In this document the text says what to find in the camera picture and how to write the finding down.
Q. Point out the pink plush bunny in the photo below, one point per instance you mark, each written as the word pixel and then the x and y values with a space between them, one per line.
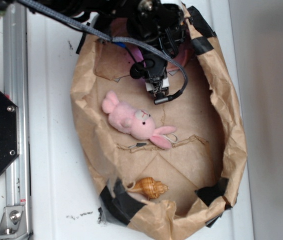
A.
pixel 135 122

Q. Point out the brown paper bag tray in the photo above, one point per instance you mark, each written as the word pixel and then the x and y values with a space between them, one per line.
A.
pixel 165 170

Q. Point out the brown spiral seashell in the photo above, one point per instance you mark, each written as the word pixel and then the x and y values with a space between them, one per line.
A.
pixel 149 187

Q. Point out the metal corner bracket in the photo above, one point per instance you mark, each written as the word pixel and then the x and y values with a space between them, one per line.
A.
pixel 13 225

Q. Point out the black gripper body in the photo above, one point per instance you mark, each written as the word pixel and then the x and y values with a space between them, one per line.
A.
pixel 159 23

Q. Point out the white plastic bin lid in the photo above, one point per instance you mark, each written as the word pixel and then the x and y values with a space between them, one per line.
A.
pixel 65 205

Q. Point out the aluminium extrusion rail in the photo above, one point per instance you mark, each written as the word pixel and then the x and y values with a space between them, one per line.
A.
pixel 15 69

